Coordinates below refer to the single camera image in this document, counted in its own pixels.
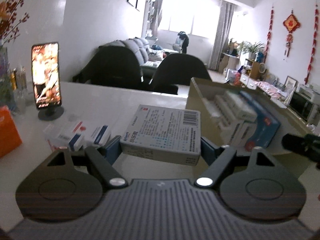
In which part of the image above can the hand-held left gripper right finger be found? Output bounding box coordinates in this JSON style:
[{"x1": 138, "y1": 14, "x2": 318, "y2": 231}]
[{"x1": 194, "y1": 137, "x2": 278, "y2": 188}]

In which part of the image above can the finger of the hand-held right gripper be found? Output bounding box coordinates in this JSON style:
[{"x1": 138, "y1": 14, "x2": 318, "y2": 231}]
[{"x1": 282, "y1": 133, "x2": 310, "y2": 155}]

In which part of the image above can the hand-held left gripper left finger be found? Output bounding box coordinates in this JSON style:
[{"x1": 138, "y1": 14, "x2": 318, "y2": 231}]
[{"x1": 42, "y1": 135, "x2": 127, "y2": 188}]

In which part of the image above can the white box with blue stripe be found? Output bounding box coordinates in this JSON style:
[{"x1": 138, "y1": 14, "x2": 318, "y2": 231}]
[{"x1": 84, "y1": 124, "x2": 112, "y2": 147}]

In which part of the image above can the large blue cartoon box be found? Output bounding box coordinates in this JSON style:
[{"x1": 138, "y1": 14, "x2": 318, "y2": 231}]
[{"x1": 240, "y1": 91, "x2": 281, "y2": 148}]

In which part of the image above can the white medicine box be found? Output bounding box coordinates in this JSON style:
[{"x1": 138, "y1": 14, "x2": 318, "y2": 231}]
[
  {"x1": 204, "y1": 95, "x2": 250, "y2": 145},
  {"x1": 216, "y1": 90, "x2": 258, "y2": 124}
]

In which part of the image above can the white and blue barcode box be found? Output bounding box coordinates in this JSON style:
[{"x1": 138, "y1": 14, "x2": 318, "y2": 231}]
[{"x1": 119, "y1": 104, "x2": 202, "y2": 167}]

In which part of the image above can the white box with red stripe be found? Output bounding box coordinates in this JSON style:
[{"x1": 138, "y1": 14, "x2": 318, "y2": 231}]
[{"x1": 44, "y1": 120, "x2": 87, "y2": 150}]

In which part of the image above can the brown cardboard box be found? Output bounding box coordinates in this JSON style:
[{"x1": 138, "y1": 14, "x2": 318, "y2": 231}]
[{"x1": 186, "y1": 77, "x2": 308, "y2": 155}]

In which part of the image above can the white marble desktop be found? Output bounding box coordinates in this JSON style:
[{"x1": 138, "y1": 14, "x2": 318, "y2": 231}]
[{"x1": 0, "y1": 81, "x2": 318, "y2": 178}]

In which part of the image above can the black microwave oven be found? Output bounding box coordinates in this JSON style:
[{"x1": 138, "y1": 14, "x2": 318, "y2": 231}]
[{"x1": 287, "y1": 91, "x2": 317, "y2": 125}]

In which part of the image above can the white printer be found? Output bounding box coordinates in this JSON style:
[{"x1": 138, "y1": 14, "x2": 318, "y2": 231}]
[{"x1": 296, "y1": 84, "x2": 320, "y2": 100}]

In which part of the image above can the pink cloth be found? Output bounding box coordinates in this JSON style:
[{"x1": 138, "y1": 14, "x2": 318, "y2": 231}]
[{"x1": 256, "y1": 81, "x2": 283, "y2": 98}]

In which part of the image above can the round black phone stand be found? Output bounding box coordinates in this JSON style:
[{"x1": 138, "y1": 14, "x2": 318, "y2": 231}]
[{"x1": 38, "y1": 105, "x2": 65, "y2": 121}]

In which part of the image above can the white low cabinet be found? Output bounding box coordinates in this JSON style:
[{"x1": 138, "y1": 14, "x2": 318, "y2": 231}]
[{"x1": 239, "y1": 74, "x2": 259, "y2": 90}]

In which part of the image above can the wooden shelf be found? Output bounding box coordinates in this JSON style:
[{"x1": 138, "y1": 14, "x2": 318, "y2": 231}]
[{"x1": 245, "y1": 59, "x2": 267, "y2": 80}]

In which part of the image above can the dark dining chair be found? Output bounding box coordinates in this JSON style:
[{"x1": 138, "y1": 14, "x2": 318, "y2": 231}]
[
  {"x1": 72, "y1": 46, "x2": 144, "y2": 90},
  {"x1": 149, "y1": 54, "x2": 212, "y2": 95}
]

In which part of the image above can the black smartphone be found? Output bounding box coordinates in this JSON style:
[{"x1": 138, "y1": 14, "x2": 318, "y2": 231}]
[{"x1": 31, "y1": 42, "x2": 62, "y2": 110}]

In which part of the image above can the green potted plant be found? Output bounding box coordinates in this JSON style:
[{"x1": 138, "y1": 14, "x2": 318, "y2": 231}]
[{"x1": 237, "y1": 41, "x2": 264, "y2": 60}]

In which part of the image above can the orange tissue box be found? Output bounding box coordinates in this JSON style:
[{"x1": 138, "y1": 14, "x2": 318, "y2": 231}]
[{"x1": 0, "y1": 105, "x2": 22, "y2": 158}]

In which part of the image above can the grey sofa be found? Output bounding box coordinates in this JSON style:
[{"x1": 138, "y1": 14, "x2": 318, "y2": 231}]
[{"x1": 99, "y1": 37, "x2": 180, "y2": 77}]

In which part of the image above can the chair with draped clothes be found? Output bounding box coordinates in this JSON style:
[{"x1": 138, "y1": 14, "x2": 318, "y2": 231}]
[{"x1": 174, "y1": 31, "x2": 190, "y2": 54}]

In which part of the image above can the small clear bottle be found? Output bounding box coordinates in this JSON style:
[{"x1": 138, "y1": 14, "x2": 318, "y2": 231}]
[{"x1": 11, "y1": 66, "x2": 28, "y2": 98}]

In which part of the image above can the grey curtain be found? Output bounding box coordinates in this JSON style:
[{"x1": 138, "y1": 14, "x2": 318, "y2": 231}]
[
  {"x1": 209, "y1": 0, "x2": 234, "y2": 72},
  {"x1": 147, "y1": 0, "x2": 165, "y2": 37}
]

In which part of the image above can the glass vase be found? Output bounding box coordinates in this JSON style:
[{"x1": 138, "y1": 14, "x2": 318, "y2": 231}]
[{"x1": 0, "y1": 45, "x2": 15, "y2": 110}]

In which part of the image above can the white shelving unit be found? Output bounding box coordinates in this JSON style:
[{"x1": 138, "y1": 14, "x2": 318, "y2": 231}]
[{"x1": 144, "y1": 0, "x2": 160, "y2": 38}]

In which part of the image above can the red berry flower bouquet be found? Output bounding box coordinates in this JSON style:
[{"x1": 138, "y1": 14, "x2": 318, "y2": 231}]
[{"x1": 0, "y1": 0, "x2": 30, "y2": 45}]

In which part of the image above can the red hanging string decoration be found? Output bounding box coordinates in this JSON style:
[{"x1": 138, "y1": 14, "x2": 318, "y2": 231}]
[
  {"x1": 266, "y1": 7, "x2": 274, "y2": 55},
  {"x1": 304, "y1": 5, "x2": 320, "y2": 85}
]

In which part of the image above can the red knot wall ornament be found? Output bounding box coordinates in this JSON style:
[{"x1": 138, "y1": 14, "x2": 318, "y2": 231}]
[{"x1": 282, "y1": 10, "x2": 302, "y2": 55}]

